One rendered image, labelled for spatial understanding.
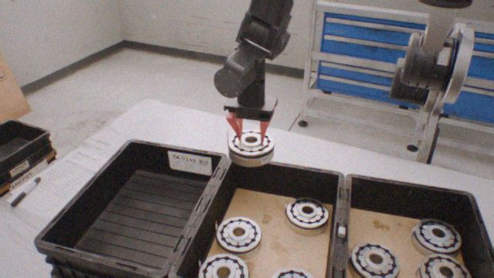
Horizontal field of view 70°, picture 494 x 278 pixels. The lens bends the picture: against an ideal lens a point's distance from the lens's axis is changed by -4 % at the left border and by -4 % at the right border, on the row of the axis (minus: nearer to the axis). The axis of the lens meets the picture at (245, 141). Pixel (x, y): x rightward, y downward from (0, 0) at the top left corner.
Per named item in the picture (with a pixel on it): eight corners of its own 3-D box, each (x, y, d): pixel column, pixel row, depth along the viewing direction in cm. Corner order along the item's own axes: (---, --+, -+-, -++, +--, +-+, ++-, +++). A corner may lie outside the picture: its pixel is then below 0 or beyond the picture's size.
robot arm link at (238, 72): (292, 31, 65) (252, 9, 66) (269, 51, 56) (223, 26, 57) (269, 83, 73) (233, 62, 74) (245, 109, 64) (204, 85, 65)
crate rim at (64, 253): (130, 144, 104) (129, 137, 102) (229, 161, 97) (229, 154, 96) (32, 251, 72) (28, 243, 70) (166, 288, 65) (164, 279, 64)
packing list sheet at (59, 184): (76, 147, 139) (76, 145, 139) (122, 161, 131) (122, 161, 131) (1, 198, 114) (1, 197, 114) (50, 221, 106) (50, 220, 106)
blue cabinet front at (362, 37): (316, 88, 269) (324, 11, 238) (417, 108, 244) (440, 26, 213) (315, 89, 267) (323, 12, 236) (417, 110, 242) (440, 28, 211)
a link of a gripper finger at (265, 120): (268, 152, 77) (269, 113, 71) (236, 147, 78) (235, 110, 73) (275, 135, 82) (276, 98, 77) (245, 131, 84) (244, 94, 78)
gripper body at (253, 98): (272, 119, 72) (272, 85, 68) (222, 113, 74) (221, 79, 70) (278, 104, 77) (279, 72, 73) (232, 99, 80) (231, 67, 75)
